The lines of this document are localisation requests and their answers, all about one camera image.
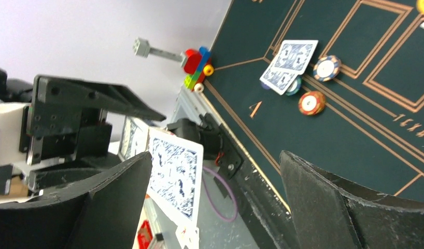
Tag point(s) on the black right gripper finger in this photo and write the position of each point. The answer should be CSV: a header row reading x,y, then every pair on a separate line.
x,y
329,211

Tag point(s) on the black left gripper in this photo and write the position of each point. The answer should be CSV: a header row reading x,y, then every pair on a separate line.
x,y
67,119

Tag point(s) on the blue playing card deck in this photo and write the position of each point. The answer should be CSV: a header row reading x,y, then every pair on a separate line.
x,y
176,176

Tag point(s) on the orange poker chip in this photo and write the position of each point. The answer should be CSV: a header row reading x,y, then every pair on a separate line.
x,y
312,103

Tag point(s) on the green blue poker chip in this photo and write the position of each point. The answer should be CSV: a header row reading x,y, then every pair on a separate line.
x,y
294,87

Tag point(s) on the white blue poker chip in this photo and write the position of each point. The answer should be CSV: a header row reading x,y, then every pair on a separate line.
x,y
327,68

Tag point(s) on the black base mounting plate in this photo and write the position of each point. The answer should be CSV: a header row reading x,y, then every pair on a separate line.
x,y
239,209

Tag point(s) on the dark green poker mat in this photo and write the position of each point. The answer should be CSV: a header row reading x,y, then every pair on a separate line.
x,y
371,130

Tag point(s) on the small grey lego block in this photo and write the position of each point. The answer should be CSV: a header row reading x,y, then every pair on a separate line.
x,y
142,48

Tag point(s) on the colourful lego brick toy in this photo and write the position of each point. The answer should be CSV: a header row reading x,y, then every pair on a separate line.
x,y
197,67

